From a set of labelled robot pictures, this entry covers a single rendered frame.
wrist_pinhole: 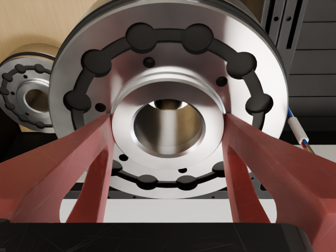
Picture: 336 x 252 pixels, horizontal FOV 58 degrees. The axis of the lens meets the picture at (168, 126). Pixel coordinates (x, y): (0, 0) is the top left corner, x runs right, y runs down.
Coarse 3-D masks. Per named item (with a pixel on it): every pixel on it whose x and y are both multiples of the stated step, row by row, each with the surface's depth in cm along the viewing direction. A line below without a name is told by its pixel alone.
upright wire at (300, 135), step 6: (288, 108) 14; (288, 114) 13; (288, 120) 13; (294, 120) 13; (294, 126) 13; (300, 126) 13; (294, 132) 13; (300, 132) 12; (300, 138) 12; (306, 138) 12; (306, 144) 12; (312, 150) 11
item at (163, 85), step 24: (168, 72) 12; (120, 96) 12; (144, 96) 12; (168, 96) 12; (192, 96) 12; (216, 96) 12; (120, 120) 12; (216, 120) 12; (120, 144) 13; (144, 144) 13; (192, 144) 13; (216, 144) 13; (168, 168) 14
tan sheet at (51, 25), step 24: (0, 0) 30; (24, 0) 30; (48, 0) 30; (72, 0) 30; (96, 0) 30; (0, 24) 32; (24, 24) 32; (48, 24) 32; (72, 24) 32; (0, 48) 34
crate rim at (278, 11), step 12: (264, 0) 21; (276, 0) 20; (264, 12) 21; (276, 12) 21; (264, 24) 22; (276, 24) 22; (276, 36) 22; (72, 192) 33; (108, 192) 33; (120, 192) 33; (216, 192) 33
